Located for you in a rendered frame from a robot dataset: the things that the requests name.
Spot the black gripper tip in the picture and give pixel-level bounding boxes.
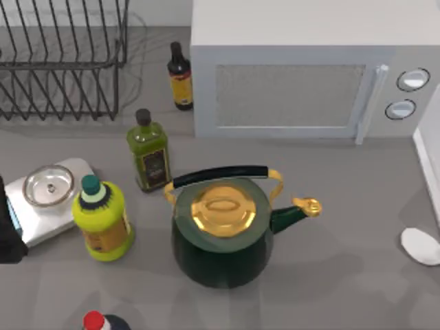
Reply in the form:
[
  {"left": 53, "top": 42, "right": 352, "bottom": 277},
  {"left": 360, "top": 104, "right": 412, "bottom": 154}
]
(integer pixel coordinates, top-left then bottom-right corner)
[{"left": 0, "top": 176, "right": 30, "bottom": 265}]

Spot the dark brown sauce bottle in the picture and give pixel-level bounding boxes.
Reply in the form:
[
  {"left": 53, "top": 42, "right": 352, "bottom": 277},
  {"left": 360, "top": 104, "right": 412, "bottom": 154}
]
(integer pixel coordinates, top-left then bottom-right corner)
[{"left": 166, "top": 41, "right": 194, "bottom": 111}]

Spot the yellow green plastic bottle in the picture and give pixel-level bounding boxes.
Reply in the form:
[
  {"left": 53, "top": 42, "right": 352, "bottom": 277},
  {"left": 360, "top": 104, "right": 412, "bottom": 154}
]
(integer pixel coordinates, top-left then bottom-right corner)
[{"left": 71, "top": 174, "right": 135, "bottom": 263}]

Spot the silver kitchen scale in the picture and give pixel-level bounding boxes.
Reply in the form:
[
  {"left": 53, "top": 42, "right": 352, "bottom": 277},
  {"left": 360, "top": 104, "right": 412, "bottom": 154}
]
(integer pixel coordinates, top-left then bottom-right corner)
[{"left": 3, "top": 157, "right": 95, "bottom": 248}]

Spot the microwave knob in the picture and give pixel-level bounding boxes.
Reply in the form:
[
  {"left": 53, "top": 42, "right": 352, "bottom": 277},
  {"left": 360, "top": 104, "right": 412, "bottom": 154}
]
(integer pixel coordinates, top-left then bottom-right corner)
[
  {"left": 384, "top": 98, "right": 417, "bottom": 121},
  {"left": 397, "top": 67, "right": 431, "bottom": 92}
]

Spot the microwave door handle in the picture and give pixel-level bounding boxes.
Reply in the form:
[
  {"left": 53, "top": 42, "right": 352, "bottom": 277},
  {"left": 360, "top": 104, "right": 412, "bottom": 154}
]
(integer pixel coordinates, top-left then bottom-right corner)
[{"left": 355, "top": 64, "right": 389, "bottom": 146}]

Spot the dark wire dish rack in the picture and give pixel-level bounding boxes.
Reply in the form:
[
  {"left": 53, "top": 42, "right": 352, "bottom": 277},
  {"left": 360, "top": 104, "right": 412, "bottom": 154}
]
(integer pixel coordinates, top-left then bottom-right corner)
[{"left": 0, "top": 0, "right": 131, "bottom": 122}]

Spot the green olive oil bottle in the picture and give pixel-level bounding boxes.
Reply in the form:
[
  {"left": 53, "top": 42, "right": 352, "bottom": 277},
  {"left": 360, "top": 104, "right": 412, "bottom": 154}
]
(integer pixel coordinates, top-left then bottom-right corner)
[{"left": 126, "top": 108, "right": 173, "bottom": 193}]

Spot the green and gold kettle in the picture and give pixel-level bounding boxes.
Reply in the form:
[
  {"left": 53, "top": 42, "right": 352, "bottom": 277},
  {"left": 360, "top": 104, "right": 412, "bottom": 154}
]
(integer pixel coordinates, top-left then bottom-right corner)
[{"left": 163, "top": 165, "right": 323, "bottom": 289}]

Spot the red capped dark bottle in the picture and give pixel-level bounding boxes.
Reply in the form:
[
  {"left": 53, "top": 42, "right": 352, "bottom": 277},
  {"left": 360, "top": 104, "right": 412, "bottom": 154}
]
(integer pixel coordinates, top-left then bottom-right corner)
[{"left": 82, "top": 310, "right": 133, "bottom": 330}]

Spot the pale microwave oven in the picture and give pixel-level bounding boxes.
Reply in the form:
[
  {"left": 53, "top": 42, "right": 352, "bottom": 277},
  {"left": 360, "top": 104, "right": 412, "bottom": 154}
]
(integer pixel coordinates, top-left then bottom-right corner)
[{"left": 190, "top": 0, "right": 440, "bottom": 145}]

